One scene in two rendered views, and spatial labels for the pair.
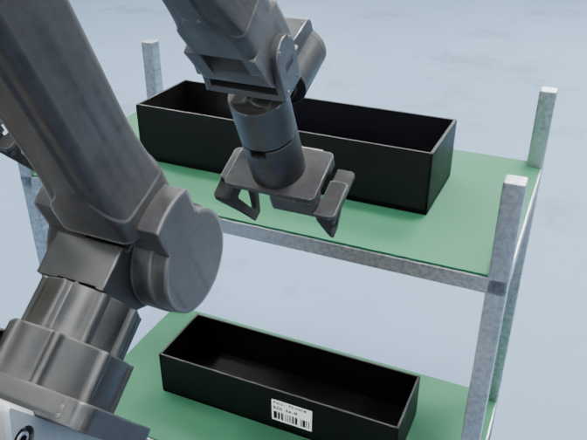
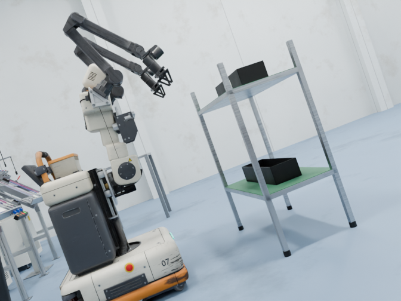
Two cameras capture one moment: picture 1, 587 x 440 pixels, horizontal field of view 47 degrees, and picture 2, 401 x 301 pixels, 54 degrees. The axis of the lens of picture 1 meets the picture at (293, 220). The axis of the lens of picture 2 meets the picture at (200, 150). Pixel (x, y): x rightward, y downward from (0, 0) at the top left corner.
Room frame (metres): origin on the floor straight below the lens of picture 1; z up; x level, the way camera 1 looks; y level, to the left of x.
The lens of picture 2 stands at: (-0.59, -1.90, 0.76)
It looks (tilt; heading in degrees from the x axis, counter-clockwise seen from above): 2 degrees down; 55
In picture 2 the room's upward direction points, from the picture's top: 20 degrees counter-clockwise
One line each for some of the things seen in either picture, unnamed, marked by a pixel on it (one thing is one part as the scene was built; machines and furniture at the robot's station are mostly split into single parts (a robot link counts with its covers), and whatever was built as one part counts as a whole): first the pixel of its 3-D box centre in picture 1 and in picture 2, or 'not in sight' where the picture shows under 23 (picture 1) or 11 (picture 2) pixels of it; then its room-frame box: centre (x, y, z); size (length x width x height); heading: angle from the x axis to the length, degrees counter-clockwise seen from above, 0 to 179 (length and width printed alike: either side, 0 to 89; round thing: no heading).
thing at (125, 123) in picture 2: not in sight; (124, 125); (0.48, 0.33, 0.99); 0.28 x 0.16 x 0.22; 65
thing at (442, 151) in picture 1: (292, 140); (239, 83); (1.20, 0.00, 1.01); 0.57 x 0.17 x 0.11; 65
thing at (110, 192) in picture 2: not in sight; (122, 180); (0.39, 0.43, 0.68); 0.28 x 0.27 x 0.25; 65
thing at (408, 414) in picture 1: (286, 383); (268, 170); (1.19, 0.02, 0.41); 0.57 x 0.17 x 0.11; 66
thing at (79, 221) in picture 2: not in sight; (86, 209); (0.13, 0.49, 0.59); 0.55 x 0.34 x 0.83; 65
